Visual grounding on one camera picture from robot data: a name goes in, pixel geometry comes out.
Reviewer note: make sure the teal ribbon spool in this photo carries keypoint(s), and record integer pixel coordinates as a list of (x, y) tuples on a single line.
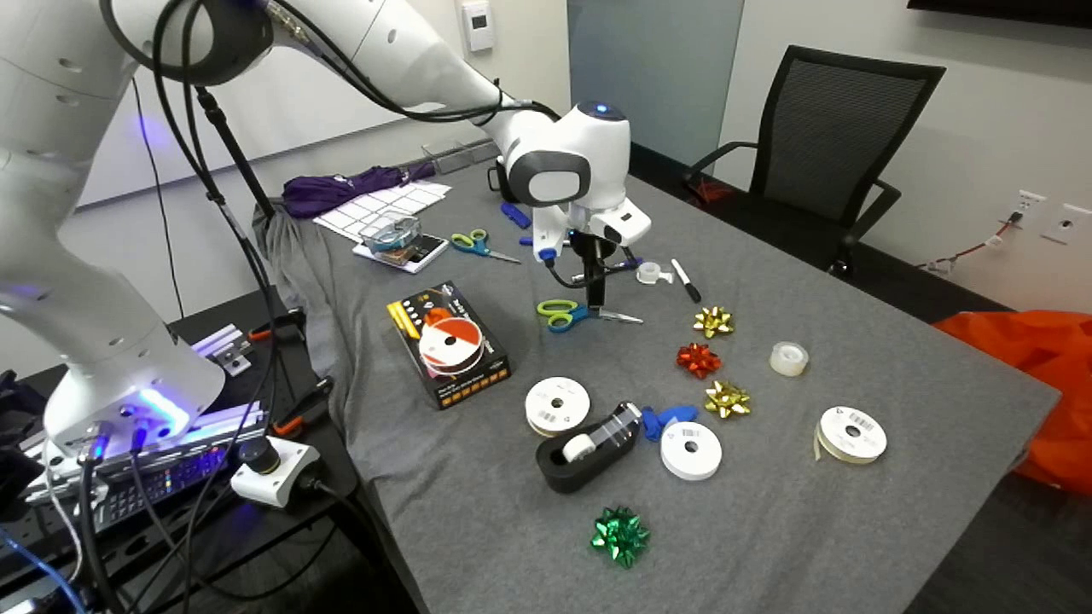
[(389, 236)]

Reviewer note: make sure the frosted glass panel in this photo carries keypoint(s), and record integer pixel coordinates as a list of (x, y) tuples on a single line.
[(669, 70)]

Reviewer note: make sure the black tripod stand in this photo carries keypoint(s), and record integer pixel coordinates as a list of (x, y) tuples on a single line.
[(232, 154)]

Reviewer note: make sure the white wall thermostat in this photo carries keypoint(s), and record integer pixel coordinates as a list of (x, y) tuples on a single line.
[(478, 21)]

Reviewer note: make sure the white wall outlet plate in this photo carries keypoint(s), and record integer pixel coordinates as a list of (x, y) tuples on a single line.
[(1032, 211), (1071, 222)]

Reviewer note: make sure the black ribbon package box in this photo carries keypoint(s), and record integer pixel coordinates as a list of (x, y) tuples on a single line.
[(463, 386)]

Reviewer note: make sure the black mesh office chair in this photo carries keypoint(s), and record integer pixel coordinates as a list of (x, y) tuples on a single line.
[(829, 123)]

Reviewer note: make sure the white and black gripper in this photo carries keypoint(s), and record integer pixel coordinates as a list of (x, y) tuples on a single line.
[(603, 222)]

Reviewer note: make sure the clear plastic spool box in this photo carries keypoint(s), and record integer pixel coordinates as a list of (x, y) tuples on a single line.
[(392, 233)]

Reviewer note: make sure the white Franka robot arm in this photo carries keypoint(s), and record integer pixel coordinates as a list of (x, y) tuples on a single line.
[(113, 330)]

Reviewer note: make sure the small white cap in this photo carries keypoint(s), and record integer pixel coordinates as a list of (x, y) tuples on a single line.
[(791, 360)]

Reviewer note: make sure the black tape dispenser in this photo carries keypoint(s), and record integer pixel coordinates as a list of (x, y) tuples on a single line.
[(566, 470)]

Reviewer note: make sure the gray tablecloth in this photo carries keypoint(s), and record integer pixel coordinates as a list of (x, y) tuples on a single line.
[(739, 512)]

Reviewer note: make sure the orange and white ribbon spool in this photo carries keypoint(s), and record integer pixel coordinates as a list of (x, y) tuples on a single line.
[(448, 347)]

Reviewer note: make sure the black card with white border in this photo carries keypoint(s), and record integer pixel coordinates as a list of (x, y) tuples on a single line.
[(424, 255)]

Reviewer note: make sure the gold gift bow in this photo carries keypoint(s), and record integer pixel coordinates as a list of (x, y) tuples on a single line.
[(714, 321), (726, 400)]

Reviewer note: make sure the white power adapter with plug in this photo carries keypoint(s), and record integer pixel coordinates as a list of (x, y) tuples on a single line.
[(273, 472)]

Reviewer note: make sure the robot base controller box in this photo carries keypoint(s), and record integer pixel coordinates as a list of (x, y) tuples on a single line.
[(171, 465)]

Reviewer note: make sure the red gift bow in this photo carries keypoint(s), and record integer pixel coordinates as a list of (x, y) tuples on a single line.
[(698, 360)]

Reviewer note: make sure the black and white pen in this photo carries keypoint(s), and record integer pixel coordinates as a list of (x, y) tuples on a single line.
[(688, 282)]

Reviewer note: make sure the green gift bow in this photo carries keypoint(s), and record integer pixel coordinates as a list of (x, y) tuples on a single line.
[(618, 536)]

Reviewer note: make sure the black wall television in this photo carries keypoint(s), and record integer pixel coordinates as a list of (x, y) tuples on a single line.
[(1001, 7)]

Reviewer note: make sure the purple cloth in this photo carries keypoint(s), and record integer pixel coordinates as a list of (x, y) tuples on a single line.
[(342, 188)]

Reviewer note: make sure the orange bag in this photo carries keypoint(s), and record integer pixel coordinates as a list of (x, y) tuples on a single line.
[(1046, 362)]

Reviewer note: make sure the white label sheets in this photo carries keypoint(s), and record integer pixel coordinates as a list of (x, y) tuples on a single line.
[(375, 206)]

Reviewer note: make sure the whiteboard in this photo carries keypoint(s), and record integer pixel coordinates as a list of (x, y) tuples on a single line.
[(320, 123)]

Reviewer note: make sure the white spool with gold ribbon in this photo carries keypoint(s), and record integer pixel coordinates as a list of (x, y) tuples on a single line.
[(852, 433)]

